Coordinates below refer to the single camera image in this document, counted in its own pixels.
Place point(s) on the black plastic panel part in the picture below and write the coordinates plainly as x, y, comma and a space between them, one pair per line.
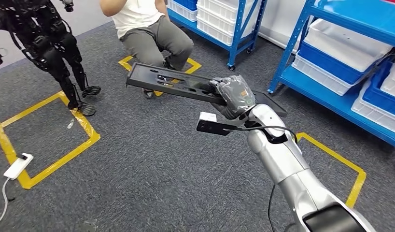
143, 78

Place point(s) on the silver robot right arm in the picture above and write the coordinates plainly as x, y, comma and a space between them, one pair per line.
280, 160

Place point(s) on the blue metal shelf rack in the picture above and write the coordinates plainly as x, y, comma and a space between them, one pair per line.
360, 16
237, 32

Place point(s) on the yellow floor tape square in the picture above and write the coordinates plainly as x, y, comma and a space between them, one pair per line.
332, 153
124, 64

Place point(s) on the person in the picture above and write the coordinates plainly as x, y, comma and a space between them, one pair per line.
146, 35

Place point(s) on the white paper scrap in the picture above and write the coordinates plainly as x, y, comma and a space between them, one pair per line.
70, 124

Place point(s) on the black humanoid robot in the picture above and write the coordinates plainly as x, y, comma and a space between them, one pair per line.
47, 41

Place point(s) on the white power bank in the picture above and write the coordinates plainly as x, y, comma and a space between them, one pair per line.
18, 166

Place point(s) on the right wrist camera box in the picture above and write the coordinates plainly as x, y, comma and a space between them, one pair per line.
210, 128

